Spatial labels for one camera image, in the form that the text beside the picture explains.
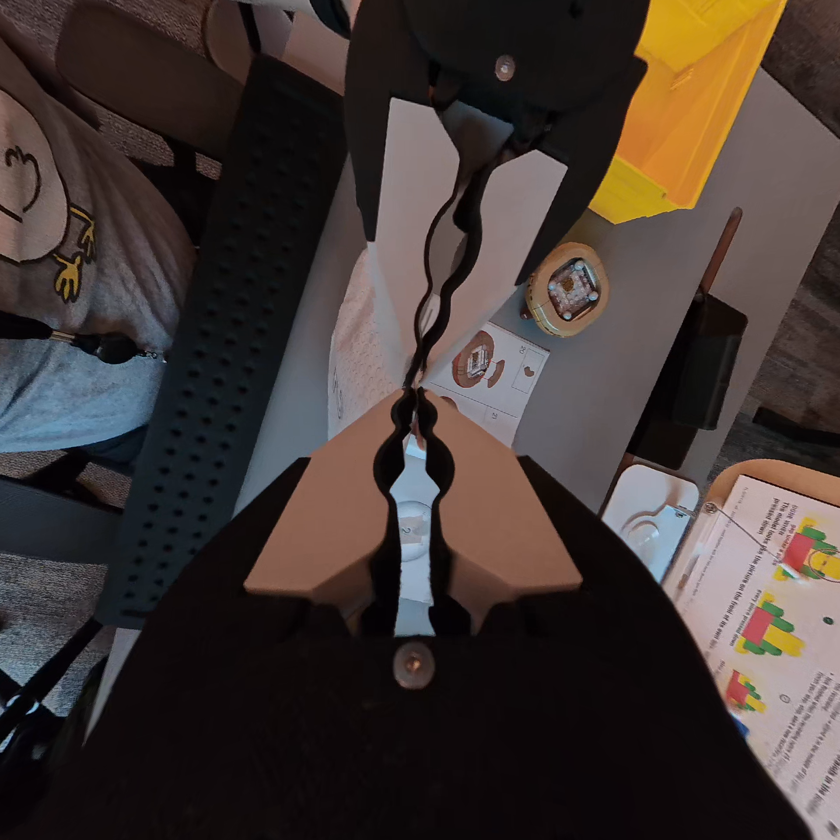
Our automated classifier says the white board stand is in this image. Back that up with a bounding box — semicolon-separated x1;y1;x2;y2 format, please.
600;463;700;585

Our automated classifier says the black harness strap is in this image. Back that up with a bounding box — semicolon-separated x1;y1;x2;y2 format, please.
0;311;165;365

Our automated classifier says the yellow plastic bin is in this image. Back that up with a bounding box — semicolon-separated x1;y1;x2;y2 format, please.
587;0;788;225

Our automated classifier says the dark office chair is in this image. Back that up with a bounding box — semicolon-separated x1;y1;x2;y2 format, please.
56;0;247;161

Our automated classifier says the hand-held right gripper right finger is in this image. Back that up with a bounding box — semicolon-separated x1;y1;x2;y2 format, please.
417;386;584;637

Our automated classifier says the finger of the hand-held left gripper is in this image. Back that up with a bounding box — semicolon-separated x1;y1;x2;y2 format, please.
413;151;569;389
366;97;463;391

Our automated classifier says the grey desk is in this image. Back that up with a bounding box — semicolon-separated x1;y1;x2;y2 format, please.
82;66;840;746

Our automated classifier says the open instruction booklet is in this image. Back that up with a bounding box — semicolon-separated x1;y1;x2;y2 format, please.
425;320;551;448

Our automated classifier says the printed instruction sheet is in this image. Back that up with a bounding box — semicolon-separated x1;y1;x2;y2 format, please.
676;474;840;840

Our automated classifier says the round tan brick pot model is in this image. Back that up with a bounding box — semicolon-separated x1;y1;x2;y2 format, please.
521;241;610;339

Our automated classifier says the black cable tray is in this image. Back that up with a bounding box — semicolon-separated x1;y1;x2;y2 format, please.
646;292;749;470

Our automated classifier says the colour instruction sheet on clipboard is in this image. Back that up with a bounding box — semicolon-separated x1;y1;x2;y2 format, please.
663;459;840;840

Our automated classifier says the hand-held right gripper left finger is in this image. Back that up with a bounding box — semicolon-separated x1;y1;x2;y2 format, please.
244;387;421;637

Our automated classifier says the person in grey shirt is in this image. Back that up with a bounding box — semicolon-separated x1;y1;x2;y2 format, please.
0;26;198;454

